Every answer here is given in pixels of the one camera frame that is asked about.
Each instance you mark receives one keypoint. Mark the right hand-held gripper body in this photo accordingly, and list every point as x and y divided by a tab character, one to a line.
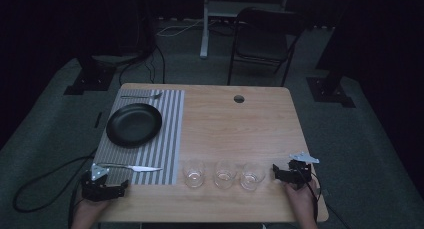
301	170

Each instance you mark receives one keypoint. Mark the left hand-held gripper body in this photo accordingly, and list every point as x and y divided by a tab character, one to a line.
95	187

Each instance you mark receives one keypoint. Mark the person's left hand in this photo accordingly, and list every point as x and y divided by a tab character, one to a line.
87	213

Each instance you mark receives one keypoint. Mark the person's right hand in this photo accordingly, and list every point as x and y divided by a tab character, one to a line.
301	199

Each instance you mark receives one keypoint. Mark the silver table knife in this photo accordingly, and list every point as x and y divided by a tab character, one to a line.
140	168

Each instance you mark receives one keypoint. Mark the clear drinking glass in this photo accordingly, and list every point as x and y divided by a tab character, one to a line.
251	178
194	175
225	175

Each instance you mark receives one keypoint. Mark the grey striped placemat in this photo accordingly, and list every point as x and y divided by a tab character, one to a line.
153	139

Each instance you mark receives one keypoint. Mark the small black floor object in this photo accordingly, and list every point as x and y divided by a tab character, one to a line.
98	119

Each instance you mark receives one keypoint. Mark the silver spoon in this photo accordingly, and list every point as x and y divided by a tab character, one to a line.
146	96

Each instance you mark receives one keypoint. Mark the black stand pole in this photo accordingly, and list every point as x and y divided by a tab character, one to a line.
336	55

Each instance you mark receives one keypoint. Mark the black folding chair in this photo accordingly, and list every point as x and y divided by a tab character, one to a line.
266	39

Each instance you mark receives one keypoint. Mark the black stand base plate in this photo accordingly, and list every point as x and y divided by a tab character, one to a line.
328	90
91	79

